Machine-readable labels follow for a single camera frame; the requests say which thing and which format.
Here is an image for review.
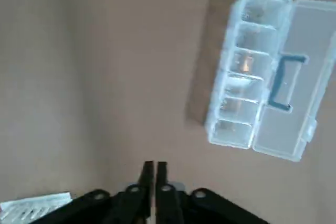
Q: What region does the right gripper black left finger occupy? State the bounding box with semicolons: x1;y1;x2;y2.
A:
27;160;155;224

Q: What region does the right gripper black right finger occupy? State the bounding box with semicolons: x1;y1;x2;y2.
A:
156;161;270;224

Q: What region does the clear plastic compartment box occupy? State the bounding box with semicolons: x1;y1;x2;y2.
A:
205;0;336;163

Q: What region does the white test tube rack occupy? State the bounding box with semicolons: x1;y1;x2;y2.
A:
0;191;73;222

